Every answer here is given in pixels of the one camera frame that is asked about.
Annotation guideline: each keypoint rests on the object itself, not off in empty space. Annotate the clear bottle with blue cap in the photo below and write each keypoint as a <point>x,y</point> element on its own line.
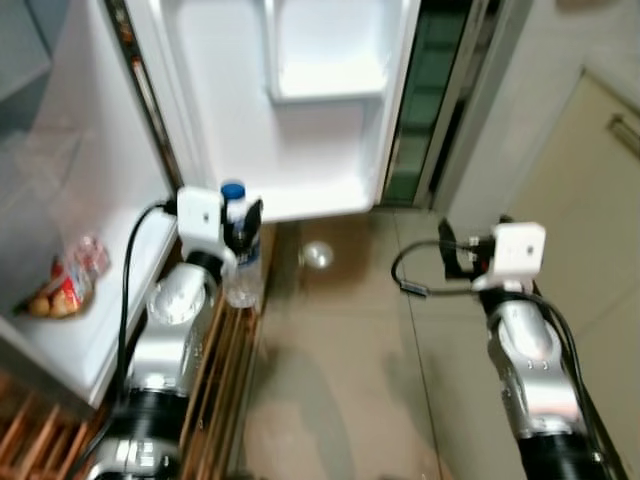
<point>243,285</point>

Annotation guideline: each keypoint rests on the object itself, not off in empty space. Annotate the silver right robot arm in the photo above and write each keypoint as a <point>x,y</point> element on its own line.
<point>535,370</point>

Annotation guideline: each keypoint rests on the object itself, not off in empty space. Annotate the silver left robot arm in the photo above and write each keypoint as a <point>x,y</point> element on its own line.
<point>170,330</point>

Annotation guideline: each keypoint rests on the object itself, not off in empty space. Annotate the steel fridge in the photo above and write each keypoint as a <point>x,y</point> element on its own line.
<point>220,110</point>

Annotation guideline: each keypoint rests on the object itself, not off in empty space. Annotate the white fridge door bin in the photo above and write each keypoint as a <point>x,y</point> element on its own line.
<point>325,70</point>

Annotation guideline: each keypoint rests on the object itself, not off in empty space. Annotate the beige cabinet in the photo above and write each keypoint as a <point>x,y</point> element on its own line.
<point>570,250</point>

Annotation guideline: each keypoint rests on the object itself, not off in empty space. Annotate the green glass sliding door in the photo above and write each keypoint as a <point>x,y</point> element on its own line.
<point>425,90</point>

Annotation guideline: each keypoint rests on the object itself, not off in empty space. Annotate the red snack packet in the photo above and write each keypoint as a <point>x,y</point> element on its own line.
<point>78,275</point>

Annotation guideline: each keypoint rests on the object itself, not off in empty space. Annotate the wooden slatted rack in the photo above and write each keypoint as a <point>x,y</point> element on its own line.
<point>215,400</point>

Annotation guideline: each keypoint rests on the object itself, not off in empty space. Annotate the brown round food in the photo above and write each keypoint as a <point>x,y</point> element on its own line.
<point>45,305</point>

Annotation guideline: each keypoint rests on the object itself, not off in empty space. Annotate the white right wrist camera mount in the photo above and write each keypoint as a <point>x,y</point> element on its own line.
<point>520,252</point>

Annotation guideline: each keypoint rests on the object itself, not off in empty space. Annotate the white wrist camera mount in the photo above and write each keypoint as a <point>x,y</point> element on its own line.
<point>200,215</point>
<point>520,252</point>

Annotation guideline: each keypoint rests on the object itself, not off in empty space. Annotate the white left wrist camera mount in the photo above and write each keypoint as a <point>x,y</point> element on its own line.
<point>200,215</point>

